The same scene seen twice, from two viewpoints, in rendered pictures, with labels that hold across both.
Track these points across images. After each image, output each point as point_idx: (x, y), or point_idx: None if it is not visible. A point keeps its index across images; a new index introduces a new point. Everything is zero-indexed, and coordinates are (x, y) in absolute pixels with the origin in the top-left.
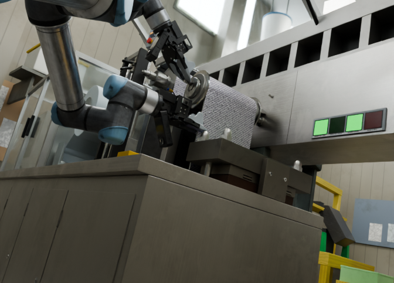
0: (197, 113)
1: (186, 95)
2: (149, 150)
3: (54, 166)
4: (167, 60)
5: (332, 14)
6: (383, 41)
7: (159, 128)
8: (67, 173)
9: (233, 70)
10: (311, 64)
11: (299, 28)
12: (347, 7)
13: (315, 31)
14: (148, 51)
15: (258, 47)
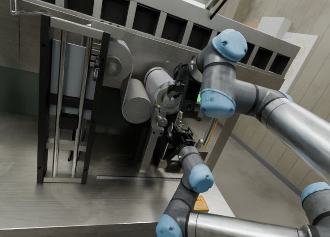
0: (180, 127)
1: (166, 106)
2: (83, 122)
3: (47, 229)
4: (176, 91)
5: (221, 19)
6: (237, 62)
7: (177, 158)
8: (110, 231)
9: None
10: (199, 52)
11: (197, 10)
12: (231, 22)
13: (208, 25)
14: (189, 107)
15: None
